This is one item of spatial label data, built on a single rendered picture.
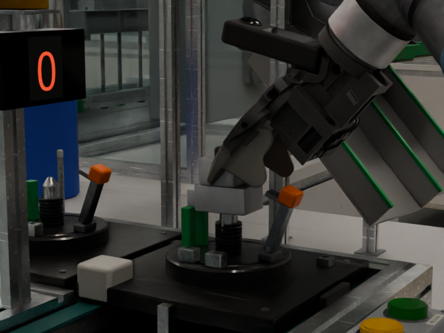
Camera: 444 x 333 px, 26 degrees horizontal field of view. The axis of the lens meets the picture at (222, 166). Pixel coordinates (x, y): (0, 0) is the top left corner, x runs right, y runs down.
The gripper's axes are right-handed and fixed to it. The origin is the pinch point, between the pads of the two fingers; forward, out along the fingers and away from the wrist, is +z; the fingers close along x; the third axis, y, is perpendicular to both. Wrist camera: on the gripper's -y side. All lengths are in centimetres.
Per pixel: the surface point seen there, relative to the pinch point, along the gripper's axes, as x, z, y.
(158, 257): 0.5, 14.9, 1.1
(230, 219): -0.7, 3.5, 4.7
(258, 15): 114, 28, -51
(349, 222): 70, 27, 5
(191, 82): 86, 40, -43
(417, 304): -1.5, -6.8, 24.9
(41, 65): -19.6, -3.0, -14.5
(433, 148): 48.2, -2.2, 8.6
